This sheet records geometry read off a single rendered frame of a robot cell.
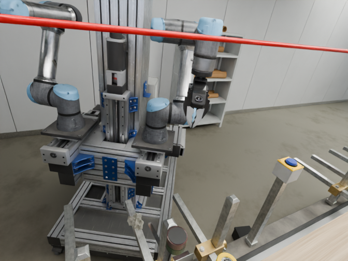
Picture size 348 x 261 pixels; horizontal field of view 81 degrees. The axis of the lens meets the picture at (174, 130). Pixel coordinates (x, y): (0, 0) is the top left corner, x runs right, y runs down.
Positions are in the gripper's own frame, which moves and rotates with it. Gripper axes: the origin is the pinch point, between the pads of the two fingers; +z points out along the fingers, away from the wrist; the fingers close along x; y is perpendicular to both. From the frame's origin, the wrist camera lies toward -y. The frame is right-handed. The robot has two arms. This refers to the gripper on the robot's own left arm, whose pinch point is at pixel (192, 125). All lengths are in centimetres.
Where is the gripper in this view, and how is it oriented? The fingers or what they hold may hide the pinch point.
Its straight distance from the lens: 75.8
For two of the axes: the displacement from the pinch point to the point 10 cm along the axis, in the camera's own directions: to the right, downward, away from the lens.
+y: 0.8, -4.8, 8.7
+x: -9.9, -1.4, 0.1
